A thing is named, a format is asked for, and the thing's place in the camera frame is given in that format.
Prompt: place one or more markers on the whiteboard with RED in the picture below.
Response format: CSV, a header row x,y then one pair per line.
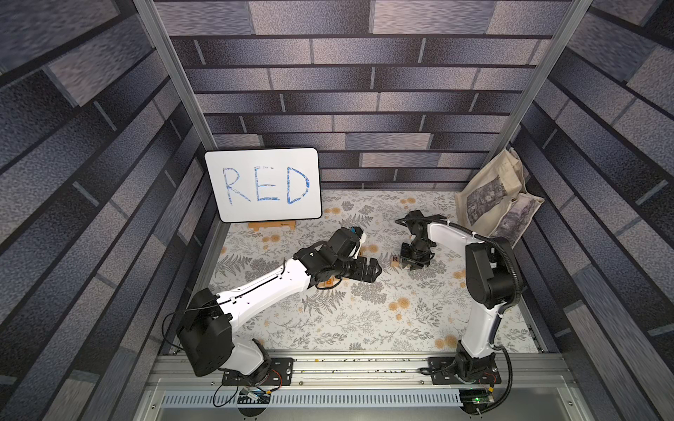
x,y
263,185

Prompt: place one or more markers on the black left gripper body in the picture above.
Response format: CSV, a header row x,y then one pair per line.
x,y
354,268

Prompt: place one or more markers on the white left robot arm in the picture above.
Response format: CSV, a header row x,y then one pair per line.
x,y
208,327

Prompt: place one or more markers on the wooden whiteboard stand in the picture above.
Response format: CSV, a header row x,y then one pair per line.
x,y
257,226

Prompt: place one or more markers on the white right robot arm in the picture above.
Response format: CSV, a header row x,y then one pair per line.
x,y
493,280

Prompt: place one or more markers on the cream Monet tote bag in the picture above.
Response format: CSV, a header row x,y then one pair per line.
x,y
496,202

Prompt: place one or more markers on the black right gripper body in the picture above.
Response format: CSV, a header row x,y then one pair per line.
x,y
415,250

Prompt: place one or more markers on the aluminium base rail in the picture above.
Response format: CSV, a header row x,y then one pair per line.
x,y
361,386

